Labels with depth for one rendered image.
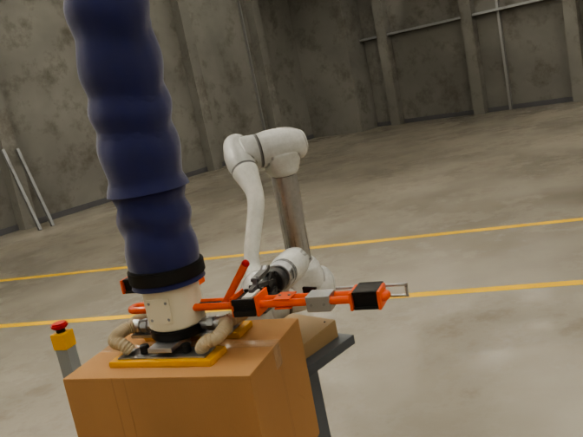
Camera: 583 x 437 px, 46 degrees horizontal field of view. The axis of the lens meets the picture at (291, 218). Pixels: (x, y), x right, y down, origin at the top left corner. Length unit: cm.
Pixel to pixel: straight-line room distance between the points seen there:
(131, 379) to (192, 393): 19
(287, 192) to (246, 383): 102
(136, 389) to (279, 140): 108
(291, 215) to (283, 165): 21
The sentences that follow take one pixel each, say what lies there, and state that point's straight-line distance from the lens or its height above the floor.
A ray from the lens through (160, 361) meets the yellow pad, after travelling 202.
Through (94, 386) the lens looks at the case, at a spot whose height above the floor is 109.
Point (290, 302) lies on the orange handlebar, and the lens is 189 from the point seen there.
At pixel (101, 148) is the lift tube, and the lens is 196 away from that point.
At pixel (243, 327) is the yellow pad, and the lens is 212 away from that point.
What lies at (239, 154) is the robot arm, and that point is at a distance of 254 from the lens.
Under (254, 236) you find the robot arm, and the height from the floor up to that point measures 133.
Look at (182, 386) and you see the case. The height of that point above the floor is 108.
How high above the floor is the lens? 182
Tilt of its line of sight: 11 degrees down
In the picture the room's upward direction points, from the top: 11 degrees counter-clockwise
